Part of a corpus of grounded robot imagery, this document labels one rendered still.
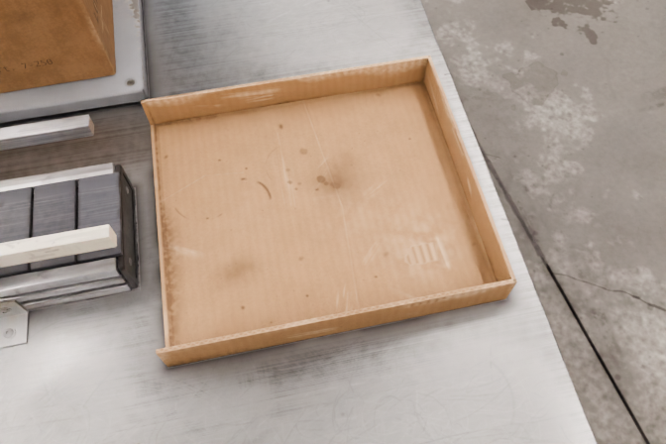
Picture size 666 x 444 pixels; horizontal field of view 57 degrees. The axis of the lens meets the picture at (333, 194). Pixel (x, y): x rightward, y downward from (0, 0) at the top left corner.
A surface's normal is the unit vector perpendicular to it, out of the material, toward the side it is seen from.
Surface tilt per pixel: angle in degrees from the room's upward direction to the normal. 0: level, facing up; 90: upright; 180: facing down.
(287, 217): 0
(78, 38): 90
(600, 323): 0
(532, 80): 0
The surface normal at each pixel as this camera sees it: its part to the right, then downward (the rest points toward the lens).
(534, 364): 0.00, -0.51
